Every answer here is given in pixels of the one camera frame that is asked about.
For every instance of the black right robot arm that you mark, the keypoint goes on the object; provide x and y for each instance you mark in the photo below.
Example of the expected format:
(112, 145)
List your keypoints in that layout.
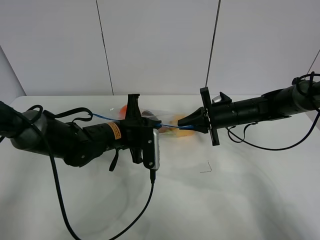
(221, 112)

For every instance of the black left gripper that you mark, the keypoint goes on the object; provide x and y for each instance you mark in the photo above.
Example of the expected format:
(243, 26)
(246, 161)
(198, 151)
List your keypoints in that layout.
(138, 132)

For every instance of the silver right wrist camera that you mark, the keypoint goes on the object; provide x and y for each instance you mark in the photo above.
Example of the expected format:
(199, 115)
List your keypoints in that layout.
(221, 99)

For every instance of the orange fruit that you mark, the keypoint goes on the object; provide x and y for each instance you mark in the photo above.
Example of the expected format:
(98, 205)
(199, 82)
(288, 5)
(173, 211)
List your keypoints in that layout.
(122, 112)

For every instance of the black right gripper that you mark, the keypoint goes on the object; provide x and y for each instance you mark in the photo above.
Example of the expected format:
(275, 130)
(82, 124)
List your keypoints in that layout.
(201, 120)

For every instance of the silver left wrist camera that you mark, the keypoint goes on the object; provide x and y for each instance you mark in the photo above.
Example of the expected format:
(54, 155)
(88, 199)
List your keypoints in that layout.
(151, 149)

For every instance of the yellow lemon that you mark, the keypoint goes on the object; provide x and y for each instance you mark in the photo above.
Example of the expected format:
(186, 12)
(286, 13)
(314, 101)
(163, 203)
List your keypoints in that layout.
(179, 132)

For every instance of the purple eggplant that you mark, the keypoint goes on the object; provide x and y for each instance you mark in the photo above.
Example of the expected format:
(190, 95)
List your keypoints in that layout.
(148, 114)

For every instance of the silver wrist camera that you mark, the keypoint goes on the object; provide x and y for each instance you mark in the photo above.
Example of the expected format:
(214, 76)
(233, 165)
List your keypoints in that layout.
(221, 99)
(151, 149)

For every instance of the clear zip bag blue zipper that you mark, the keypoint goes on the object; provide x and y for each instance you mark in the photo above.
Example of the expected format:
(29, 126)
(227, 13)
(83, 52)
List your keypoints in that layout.
(164, 116)

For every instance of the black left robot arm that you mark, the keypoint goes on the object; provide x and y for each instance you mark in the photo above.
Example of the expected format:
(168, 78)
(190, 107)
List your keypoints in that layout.
(43, 133)

